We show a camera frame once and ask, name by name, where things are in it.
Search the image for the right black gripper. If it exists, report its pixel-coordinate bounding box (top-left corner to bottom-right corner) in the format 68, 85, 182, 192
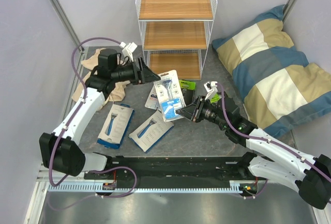
176, 95, 229, 129

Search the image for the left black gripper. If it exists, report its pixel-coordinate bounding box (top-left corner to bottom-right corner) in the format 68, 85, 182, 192
111, 57, 160, 85

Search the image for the blue Gillette razor blister pack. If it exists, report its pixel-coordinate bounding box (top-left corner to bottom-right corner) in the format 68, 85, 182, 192
154, 70, 186, 122

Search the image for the Gillette razor white card pack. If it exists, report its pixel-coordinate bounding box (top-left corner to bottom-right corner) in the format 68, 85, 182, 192
145, 88, 160, 110

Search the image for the harry's razor box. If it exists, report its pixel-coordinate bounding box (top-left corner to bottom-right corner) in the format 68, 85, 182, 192
129, 110, 174, 153
97, 104, 134, 150

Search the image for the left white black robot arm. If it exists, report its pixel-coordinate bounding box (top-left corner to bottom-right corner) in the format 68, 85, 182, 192
39, 49, 160, 179

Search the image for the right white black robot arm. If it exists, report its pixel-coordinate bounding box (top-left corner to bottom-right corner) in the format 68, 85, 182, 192
176, 96, 330, 210

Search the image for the black green Gillette razor box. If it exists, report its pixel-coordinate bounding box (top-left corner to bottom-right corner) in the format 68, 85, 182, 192
179, 80, 196, 106

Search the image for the black green razor box portrait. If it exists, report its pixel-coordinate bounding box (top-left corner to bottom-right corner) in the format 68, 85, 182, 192
210, 93, 221, 104

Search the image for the blue beige checkered pillow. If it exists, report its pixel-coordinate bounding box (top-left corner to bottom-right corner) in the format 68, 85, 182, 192
212, 5, 330, 138

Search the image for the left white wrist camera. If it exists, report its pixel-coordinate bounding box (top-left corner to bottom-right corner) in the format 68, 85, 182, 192
119, 42, 138, 62

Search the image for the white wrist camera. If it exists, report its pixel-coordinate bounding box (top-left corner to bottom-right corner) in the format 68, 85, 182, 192
204, 81, 218, 100
119, 42, 138, 62

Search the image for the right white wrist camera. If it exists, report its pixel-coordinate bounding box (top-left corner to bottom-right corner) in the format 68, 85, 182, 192
204, 81, 218, 100

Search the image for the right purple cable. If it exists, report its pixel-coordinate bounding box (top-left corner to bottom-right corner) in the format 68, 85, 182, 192
216, 83, 331, 201

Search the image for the purple cable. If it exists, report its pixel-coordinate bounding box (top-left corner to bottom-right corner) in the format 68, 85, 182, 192
48, 37, 138, 211
216, 83, 331, 201

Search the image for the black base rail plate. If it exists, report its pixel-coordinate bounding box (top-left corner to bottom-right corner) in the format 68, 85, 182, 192
84, 152, 257, 187

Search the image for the white wire wooden shelf unit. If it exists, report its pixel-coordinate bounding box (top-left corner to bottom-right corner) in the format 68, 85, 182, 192
135, 0, 218, 80

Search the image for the light blue slotted cable duct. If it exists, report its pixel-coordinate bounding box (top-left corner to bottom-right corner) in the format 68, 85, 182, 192
47, 181, 244, 193

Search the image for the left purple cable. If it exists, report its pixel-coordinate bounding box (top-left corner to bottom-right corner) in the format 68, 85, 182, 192
48, 37, 138, 211

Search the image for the aluminium frame rail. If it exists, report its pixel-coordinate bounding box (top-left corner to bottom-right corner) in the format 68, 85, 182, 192
49, 0, 80, 46

